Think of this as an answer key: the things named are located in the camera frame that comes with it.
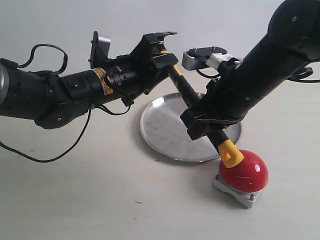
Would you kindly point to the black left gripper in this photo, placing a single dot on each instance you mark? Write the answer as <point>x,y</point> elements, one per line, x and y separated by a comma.
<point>129,76</point>

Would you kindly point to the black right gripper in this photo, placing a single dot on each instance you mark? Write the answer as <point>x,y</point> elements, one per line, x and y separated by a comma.
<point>229,100</point>

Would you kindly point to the black yellow claw hammer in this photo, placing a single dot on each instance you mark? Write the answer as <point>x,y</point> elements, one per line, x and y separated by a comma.
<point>229,153</point>

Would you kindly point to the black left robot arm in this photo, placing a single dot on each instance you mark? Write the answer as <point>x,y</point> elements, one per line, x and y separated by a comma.
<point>52,99</point>

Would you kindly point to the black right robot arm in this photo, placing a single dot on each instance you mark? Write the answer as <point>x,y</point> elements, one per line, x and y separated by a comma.
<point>292,42</point>

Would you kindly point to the red dome push button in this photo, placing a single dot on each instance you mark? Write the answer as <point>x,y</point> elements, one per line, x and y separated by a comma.
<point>250,175</point>

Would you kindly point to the grey button base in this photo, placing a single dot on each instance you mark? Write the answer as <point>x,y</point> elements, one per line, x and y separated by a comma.
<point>247,199</point>

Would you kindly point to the round steel plate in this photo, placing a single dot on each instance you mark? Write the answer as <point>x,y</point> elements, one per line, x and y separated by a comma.
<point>162,129</point>

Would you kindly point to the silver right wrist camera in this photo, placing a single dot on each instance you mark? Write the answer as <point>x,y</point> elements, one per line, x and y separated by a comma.
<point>197,57</point>

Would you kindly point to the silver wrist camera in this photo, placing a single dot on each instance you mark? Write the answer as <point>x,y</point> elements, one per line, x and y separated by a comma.
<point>197,57</point>
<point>100,46</point>

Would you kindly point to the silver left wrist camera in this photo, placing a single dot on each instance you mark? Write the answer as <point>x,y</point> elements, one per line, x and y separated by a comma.
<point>100,46</point>

